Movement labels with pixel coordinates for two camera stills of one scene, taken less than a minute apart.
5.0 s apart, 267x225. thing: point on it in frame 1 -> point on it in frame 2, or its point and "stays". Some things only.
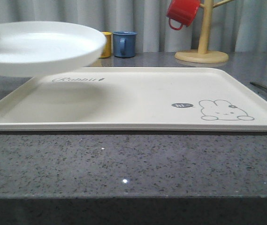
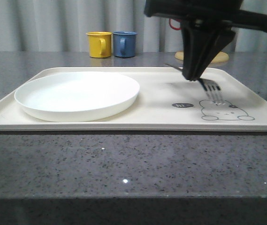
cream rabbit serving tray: [141, 99] stays
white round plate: [35, 48] -> [77, 96]
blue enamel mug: [124, 43] stays
